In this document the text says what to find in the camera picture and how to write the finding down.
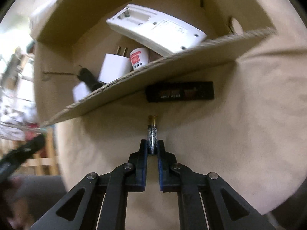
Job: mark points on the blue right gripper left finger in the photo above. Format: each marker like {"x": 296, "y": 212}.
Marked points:
{"x": 136, "y": 177}

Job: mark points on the white charger plug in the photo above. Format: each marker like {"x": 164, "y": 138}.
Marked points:
{"x": 115, "y": 66}

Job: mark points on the wooden chair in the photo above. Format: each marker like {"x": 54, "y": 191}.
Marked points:
{"x": 45, "y": 161}

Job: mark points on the black gold battery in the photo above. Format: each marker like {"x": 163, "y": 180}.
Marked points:
{"x": 152, "y": 135}

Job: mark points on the black flashlight with strap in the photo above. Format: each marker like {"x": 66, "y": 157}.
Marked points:
{"x": 86, "y": 76}

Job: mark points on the white earbuds case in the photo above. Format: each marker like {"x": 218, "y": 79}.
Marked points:
{"x": 80, "y": 91}

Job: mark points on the black rectangular box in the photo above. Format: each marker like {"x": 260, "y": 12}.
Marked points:
{"x": 179, "y": 91}

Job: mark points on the white red-label medicine bottle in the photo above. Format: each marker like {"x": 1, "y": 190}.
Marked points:
{"x": 139, "y": 57}

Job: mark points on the person's left hand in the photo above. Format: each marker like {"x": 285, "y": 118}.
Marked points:
{"x": 14, "y": 211}

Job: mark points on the brown cardboard box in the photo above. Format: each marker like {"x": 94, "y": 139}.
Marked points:
{"x": 74, "y": 33}

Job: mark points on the white remote control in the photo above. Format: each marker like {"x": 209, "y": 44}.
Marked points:
{"x": 160, "y": 32}

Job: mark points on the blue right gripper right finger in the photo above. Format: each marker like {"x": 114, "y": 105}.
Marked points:
{"x": 168, "y": 178}

